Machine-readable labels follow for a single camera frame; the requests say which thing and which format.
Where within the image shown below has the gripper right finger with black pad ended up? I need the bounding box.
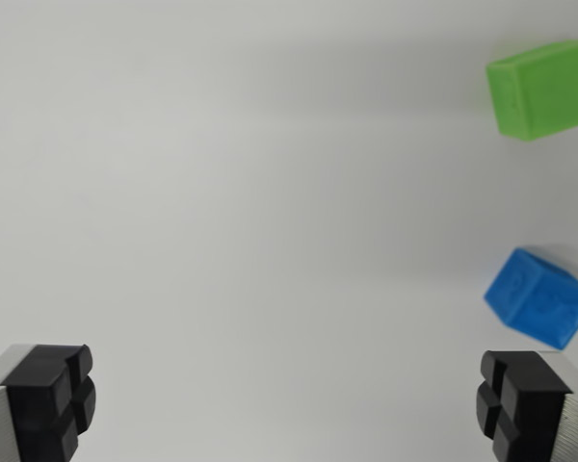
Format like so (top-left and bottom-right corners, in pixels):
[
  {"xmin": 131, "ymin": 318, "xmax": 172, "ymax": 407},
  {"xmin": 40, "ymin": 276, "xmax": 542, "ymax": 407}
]
[{"xmin": 475, "ymin": 349, "xmax": 578, "ymax": 462}]

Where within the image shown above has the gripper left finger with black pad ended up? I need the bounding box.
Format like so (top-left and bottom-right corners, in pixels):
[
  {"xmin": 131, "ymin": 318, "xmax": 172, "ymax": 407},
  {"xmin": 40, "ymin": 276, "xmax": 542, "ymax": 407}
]
[{"xmin": 0, "ymin": 343, "xmax": 97, "ymax": 462}]

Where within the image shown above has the blue cube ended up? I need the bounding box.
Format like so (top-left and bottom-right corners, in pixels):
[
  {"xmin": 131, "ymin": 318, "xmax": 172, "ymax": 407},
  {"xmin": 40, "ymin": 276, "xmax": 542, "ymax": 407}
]
[{"xmin": 483, "ymin": 247, "xmax": 578, "ymax": 351}]

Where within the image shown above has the green cube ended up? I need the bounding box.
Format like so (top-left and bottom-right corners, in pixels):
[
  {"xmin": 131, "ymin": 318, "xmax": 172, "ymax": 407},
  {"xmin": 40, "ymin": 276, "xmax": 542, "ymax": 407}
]
[{"xmin": 485, "ymin": 38, "xmax": 578, "ymax": 143}]

